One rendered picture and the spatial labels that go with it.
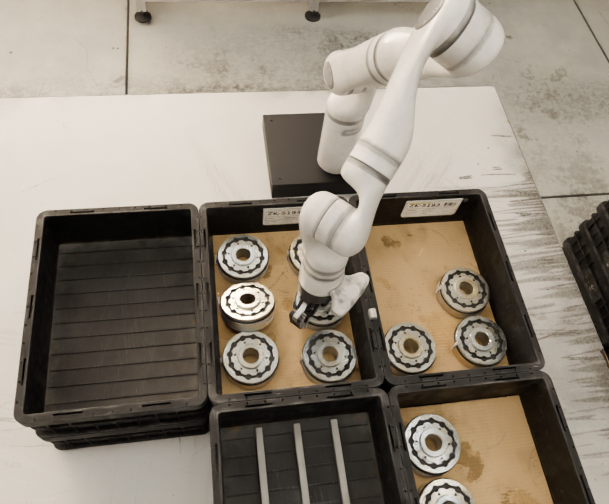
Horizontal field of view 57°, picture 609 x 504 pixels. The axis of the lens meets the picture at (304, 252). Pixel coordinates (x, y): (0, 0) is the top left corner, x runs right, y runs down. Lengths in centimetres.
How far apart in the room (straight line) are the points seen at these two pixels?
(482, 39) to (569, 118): 220
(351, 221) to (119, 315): 54
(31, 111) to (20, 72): 120
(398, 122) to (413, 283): 49
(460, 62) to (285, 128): 75
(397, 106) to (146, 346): 63
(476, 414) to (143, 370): 62
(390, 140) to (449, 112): 94
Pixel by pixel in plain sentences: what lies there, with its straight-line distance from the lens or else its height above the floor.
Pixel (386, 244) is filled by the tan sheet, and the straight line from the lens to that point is 124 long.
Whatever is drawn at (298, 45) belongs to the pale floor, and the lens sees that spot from 291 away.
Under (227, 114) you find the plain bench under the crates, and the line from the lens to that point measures 160.
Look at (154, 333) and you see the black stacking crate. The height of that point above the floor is 83.
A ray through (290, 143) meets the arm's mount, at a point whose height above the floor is 75.
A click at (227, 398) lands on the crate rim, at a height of 93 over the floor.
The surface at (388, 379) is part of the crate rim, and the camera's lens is 100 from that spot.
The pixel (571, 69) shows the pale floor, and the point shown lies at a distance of 329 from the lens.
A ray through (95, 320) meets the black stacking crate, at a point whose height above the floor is 83.
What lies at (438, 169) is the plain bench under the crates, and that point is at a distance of 158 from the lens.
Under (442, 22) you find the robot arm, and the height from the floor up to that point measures 139.
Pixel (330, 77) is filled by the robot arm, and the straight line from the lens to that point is 122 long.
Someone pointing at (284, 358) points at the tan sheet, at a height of 83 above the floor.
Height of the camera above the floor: 186
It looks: 59 degrees down
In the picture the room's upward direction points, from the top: 11 degrees clockwise
